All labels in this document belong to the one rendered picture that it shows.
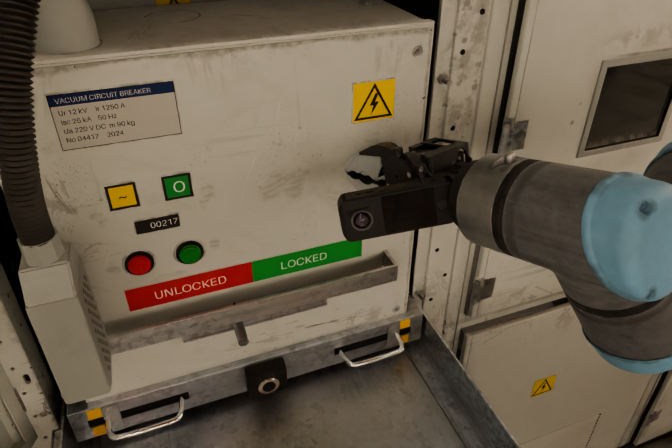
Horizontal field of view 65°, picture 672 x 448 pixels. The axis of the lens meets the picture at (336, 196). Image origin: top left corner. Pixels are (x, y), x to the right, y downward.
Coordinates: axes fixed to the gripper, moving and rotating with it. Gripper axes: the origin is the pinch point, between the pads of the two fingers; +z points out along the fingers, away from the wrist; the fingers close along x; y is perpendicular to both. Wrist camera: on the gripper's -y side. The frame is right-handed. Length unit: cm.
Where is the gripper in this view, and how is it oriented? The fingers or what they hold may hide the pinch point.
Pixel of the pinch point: (347, 171)
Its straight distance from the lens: 66.5
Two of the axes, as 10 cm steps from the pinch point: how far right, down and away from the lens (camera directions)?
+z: -5.6, -2.0, 8.0
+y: 8.1, -3.1, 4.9
